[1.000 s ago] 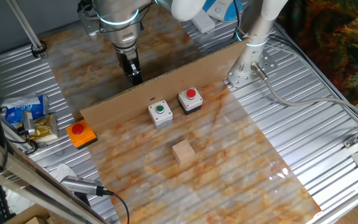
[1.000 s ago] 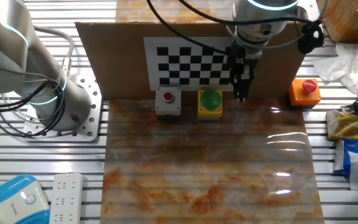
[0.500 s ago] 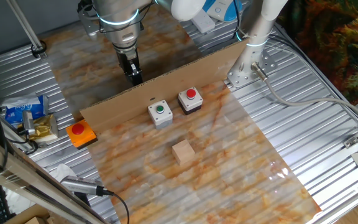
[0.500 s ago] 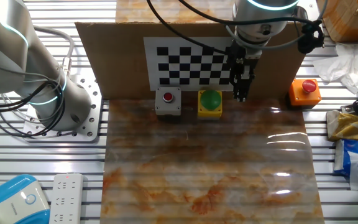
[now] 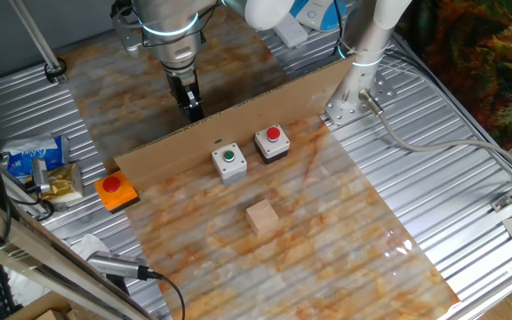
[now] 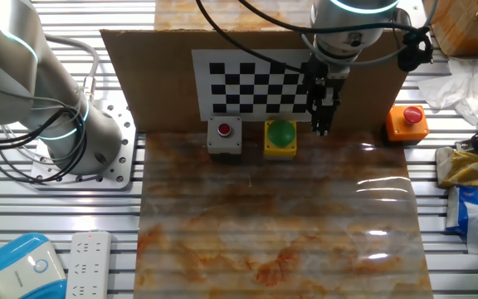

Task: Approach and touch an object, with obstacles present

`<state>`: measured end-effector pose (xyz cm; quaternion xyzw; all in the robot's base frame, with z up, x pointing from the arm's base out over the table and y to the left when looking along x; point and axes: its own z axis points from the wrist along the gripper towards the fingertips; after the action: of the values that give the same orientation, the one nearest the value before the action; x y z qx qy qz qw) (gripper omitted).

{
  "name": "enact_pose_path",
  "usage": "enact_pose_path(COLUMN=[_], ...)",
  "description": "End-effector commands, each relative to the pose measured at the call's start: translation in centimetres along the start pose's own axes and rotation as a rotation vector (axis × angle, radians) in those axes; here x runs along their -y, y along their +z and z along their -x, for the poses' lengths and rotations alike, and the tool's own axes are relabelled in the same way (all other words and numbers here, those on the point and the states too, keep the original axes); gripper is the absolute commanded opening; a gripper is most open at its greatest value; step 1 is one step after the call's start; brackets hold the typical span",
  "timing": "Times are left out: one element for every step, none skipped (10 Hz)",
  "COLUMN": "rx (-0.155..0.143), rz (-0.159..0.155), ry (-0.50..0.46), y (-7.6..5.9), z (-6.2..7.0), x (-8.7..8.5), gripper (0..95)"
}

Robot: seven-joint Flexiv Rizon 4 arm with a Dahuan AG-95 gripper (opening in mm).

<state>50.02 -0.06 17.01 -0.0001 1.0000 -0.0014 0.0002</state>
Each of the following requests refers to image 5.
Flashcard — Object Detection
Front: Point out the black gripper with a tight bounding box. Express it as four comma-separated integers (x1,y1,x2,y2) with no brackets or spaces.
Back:
166,70,206,124

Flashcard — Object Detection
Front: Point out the white box green flat button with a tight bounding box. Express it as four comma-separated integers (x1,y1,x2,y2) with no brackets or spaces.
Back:
211,142,248,186

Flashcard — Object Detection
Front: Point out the orange marble pattern mat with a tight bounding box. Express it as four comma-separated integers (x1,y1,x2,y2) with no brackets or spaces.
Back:
124,116,460,320
60,4,291,172

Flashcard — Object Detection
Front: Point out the white black box red button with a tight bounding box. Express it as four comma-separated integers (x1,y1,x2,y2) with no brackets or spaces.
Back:
254,124,292,164

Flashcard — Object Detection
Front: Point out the orange box red mushroom button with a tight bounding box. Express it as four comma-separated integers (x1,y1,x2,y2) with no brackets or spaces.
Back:
93,171,140,213

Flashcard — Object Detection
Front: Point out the white power strip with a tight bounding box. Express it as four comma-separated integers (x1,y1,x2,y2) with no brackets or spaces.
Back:
272,12,309,49

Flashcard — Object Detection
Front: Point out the light wooden cube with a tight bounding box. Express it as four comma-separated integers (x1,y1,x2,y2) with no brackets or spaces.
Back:
244,198,280,236

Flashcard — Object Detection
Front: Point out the gold foil packet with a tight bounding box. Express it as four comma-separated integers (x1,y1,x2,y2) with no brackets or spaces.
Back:
24,163,84,204

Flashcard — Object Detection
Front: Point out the blue white plastic device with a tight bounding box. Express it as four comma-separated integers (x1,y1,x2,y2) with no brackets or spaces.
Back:
289,0,348,31

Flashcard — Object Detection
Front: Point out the crumpled white tissue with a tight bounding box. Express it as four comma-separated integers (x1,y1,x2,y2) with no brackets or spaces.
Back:
67,233,113,268

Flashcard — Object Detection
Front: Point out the blue white tissue pack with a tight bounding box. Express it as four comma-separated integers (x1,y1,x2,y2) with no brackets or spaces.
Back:
1,134,71,179

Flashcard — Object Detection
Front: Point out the silver metal pole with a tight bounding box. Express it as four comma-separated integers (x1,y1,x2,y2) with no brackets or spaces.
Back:
9,0,69,85

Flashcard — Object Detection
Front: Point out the brown cardboard box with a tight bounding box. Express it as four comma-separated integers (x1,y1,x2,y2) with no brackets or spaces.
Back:
6,291,88,320

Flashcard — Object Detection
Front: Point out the colourful patterned cloth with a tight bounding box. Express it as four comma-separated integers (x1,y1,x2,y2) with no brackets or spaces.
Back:
397,0,512,150

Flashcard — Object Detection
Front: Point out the brown cardboard wall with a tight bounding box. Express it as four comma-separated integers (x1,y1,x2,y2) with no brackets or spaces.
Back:
113,56,357,192

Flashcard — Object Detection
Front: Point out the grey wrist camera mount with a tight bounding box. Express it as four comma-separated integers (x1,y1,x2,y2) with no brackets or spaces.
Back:
111,0,144,57

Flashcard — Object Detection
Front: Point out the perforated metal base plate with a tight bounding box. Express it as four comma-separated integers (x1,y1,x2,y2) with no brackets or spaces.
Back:
324,70,397,125

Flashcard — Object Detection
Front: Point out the small silver ribbed camera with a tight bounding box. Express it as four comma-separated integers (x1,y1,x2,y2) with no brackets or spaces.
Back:
31,157,51,193

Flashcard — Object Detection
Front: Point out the silver cable adapter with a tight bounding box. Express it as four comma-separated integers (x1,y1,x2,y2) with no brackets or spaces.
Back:
85,251,150,281

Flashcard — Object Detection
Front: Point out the thin black adapter cable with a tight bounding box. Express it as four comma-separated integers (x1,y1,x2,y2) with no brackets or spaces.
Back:
147,269,187,320

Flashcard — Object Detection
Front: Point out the aluminium frame beam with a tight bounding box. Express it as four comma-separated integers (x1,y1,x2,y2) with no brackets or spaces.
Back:
0,186,155,320

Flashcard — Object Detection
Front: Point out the thick grey robot cable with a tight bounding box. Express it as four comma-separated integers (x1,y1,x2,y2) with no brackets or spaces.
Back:
357,87,512,179

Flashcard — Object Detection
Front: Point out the small metal corner bracket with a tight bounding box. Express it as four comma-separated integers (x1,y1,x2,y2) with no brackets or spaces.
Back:
490,194,512,213

